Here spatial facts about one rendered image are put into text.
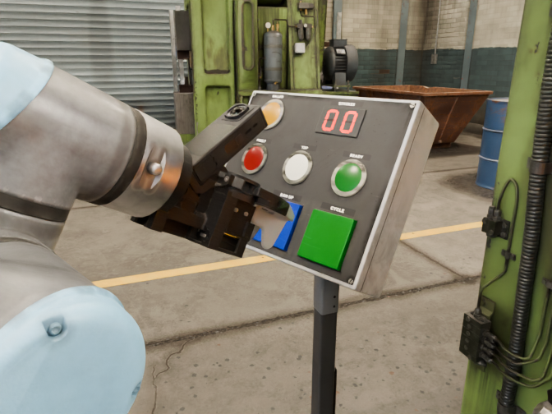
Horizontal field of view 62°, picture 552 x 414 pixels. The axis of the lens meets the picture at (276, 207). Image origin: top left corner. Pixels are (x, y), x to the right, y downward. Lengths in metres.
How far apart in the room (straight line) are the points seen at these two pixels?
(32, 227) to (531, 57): 0.67
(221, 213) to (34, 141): 0.19
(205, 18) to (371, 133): 4.49
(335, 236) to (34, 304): 0.49
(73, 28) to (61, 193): 7.71
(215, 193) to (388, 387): 1.64
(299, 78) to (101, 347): 5.05
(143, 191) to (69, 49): 7.68
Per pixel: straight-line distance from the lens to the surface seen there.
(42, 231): 0.37
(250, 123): 0.49
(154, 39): 8.13
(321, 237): 0.67
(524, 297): 0.80
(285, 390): 1.97
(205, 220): 0.47
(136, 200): 0.40
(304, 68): 5.27
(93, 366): 0.24
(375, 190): 0.65
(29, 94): 0.35
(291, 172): 0.74
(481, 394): 0.96
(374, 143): 0.68
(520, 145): 0.78
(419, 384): 2.08
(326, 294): 0.86
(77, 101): 0.37
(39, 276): 0.26
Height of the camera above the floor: 1.25
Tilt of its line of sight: 18 degrees down
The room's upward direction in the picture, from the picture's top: straight up
